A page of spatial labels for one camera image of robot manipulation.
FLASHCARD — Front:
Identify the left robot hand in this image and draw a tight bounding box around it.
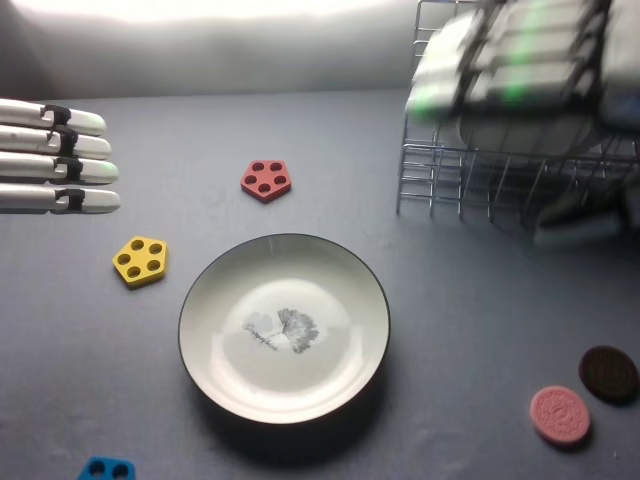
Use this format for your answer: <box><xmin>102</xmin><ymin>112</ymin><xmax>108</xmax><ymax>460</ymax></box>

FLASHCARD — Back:
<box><xmin>0</xmin><ymin>97</ymin><xmax>122</xmax><ymax>216</ymax></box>

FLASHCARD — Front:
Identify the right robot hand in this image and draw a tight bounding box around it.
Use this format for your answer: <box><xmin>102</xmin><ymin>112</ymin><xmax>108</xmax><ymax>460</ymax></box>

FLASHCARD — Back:
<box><xmin>407</xmin><ymin>0</ymin><xmax>640</xmax><ymax>132</ymax></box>

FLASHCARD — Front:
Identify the white ceramic plate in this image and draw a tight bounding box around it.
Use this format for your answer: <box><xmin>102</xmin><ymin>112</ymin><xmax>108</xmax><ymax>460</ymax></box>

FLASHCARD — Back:
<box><xmin>457</xmin><ymin>107</ymin><xmax>604</xmax><ymax>162</ymax></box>

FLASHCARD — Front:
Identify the black-rimmed plate with leaf print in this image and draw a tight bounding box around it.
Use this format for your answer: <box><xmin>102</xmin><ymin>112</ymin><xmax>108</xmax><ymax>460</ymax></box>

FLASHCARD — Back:
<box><xmin>178</xmin><ymin>232</ymin><xmax>392</xmax><ymax>427</ymax></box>

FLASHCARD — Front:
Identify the yellow pentagon block with holes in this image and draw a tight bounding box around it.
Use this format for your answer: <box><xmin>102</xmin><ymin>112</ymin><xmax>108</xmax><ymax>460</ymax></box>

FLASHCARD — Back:
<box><xmin>112</xmin><ymin>235</ymin><xmax>170</xmax><ymax>291</ymax></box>

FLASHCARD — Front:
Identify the red pentagon block with holes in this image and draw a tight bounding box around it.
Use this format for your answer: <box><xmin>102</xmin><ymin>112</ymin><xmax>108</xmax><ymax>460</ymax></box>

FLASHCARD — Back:
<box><xmin>240</xmin><ymin>159</ymin><xmax>293</xmax><ymax>204</ymax></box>

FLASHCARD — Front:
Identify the grey table cloth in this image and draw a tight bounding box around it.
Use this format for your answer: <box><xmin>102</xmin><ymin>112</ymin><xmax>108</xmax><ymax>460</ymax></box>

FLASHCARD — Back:
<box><xmin>0</xmin><ymin>89</ymin><xmax>640</xmax><ymax>480</ymax></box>

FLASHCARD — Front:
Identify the blue block with holes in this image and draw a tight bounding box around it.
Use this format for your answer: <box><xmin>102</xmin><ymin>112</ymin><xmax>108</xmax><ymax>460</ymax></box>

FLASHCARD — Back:
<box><xmin>77</xmin><ymin>455</ymin><xmax>136</xmax><ymax>480</ymax></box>

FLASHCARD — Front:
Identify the brown sandwich cookie toy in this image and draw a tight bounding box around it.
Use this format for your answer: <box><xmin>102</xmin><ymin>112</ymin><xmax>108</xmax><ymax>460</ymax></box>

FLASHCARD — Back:
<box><xmin>578</xmin><ymin>345</ymin><xmax>640</xmax><ymax>405</ymax></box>

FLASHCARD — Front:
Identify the pink sandwich cookie toy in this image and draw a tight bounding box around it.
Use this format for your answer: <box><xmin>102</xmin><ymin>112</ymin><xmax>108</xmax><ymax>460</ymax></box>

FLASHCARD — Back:
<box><xmin>529</xmin><ymin>384</ymin><xmax>593</xmax><ymax>447</ymax></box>

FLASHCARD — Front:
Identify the wire dish rack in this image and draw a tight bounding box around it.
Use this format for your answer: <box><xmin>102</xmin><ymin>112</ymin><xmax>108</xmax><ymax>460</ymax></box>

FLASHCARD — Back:
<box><xmin>396</xmin><ymin>0</ymin><xmax>640</xmax><ymax>227</ymax></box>

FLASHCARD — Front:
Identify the black camera on white bracket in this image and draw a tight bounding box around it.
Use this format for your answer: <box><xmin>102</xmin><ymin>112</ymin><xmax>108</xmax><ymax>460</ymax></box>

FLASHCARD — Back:
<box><xmin>531</xmin><ymin>185</ymin><xmax>640</xmax><ymax>251</ymax></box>

